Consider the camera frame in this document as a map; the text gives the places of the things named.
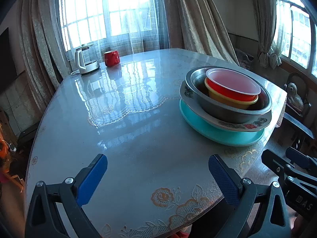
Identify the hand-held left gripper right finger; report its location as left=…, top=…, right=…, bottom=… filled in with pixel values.
left=208, top=154, right=291, bottom=238

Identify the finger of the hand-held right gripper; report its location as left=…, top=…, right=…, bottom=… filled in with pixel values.
left=285, top=147, right=311, bottom=170
left=261, top=149, right=294, bottom=179

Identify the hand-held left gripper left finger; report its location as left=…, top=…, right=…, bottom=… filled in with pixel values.
left=25, top=154, right=108, bottom=238

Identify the teal plate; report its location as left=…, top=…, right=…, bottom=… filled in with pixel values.
left=179, top=99, right=265, bottom=147

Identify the white dragon print plate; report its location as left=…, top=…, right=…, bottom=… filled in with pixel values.
left=179, top=81, right=273, bottom=132

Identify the stainless steel bowl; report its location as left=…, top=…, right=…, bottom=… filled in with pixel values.
left=185, top=66, right=273, bottom=124

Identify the yellow bowl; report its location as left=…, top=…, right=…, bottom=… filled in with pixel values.
left=204, top=77, right=258, bottom=109

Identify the red bowl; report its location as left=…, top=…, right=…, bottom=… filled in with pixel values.
left=205, top=68, right=262, bottom=102

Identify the dark wooden chair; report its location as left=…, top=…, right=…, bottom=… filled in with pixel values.
left=281, top=72, right=316, bottom=152

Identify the dog figure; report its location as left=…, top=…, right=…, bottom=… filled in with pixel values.
left=287, top=83, right=304, bottom=112

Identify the person's red clothing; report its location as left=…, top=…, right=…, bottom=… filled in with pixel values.
left=173, top=230, right=192, bottom=238

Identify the black box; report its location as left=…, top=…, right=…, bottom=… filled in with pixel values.
left=18, top=123, right=39, bottom=145

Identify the orange wooden cabinet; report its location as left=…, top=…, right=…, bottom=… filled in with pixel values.
left=0, top=119, right=25, bottom=194

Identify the dark sofa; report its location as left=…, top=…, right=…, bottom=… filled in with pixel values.
left=234, top=48, right=255, bottom=70

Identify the small side window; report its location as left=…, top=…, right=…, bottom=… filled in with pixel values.
left=271, top=0, right=317, bottom=77

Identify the red mug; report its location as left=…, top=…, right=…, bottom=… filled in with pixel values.
left=103, top=50, right=120, bottom=67

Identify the tied beige curtain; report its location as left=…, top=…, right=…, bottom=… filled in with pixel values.
left=250, top=0, right=283, bottom=70

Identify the black television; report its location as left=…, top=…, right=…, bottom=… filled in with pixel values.
left=0, top=27, right=18, bottom=92

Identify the sheer white curtain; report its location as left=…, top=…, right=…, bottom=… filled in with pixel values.
left=58, top=0, right=171, bottom=62

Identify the large barred window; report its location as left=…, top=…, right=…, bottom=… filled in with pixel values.
left=53, top=0, right=164, bottom=52

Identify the glass kettle with white handle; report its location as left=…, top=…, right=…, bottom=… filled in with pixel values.
left=71, top=43, right=101, bottom=76

